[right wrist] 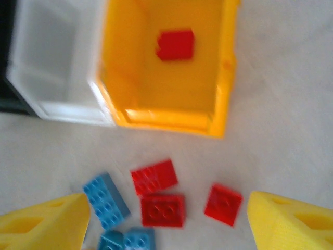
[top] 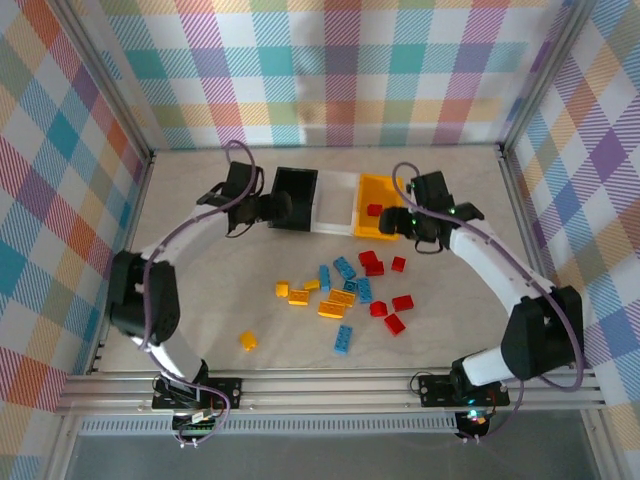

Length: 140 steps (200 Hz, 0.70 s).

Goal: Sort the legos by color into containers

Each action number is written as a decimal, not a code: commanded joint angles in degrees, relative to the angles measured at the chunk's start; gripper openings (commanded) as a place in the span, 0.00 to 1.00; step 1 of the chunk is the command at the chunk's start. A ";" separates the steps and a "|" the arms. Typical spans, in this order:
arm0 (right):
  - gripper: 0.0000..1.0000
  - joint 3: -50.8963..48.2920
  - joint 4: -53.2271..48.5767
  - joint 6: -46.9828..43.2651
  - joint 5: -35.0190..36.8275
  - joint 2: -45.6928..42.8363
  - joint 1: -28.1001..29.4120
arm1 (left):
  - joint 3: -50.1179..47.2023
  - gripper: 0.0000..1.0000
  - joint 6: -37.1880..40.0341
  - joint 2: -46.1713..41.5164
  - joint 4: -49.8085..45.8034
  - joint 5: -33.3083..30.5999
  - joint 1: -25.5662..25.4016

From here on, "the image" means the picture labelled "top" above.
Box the black plastic bin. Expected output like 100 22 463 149
268 166 320 232

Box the yellow plastic bin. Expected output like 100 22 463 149
352 172 405 242

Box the white plastic bin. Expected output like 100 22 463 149
309 169 362 237

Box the controller board with lights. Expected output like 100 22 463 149
455 408 494 437

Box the green controller board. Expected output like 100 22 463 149
172 408 225 435

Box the aluminium side rail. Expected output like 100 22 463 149
85 149 157 375
497 143 596 371

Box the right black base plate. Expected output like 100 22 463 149
417 373 511 408

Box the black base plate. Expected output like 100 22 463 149
417 373 511 408
151 375 244 412

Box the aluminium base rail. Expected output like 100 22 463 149
54 368 609 417

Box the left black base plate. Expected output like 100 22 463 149
151 375 244 412

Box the aluminium frame post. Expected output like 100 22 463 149
498 0 600 154
58 0 155 162

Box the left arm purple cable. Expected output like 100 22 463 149
141 139 266 449

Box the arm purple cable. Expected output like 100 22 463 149
141 139 266 449
392 162 587 446

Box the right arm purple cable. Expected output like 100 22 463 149
392 162 587 446

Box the grey slotted cable duct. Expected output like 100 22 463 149
79 417 461 436

